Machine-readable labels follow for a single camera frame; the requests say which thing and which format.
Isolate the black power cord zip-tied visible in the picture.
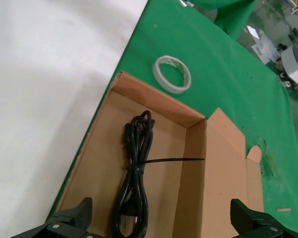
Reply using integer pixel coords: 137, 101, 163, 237
109, 110, 206, 238

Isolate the scattered white packaging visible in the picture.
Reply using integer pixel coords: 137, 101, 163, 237
243, 24, 280, 64

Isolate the open cardboard box round hole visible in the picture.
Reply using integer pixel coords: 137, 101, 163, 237
56, 71, 265, 238

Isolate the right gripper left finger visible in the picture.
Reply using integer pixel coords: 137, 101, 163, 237
8, 197, 93, 238

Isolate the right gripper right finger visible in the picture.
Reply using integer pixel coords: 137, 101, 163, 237
230, 198, 298, 238

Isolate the white tape roll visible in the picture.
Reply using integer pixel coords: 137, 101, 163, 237
152, 56, 192, 95

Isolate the grey round machine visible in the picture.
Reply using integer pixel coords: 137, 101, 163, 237
280, 46, 298, 95

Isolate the green table cloth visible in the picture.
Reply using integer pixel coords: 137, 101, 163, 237
46, 0, 298, 238

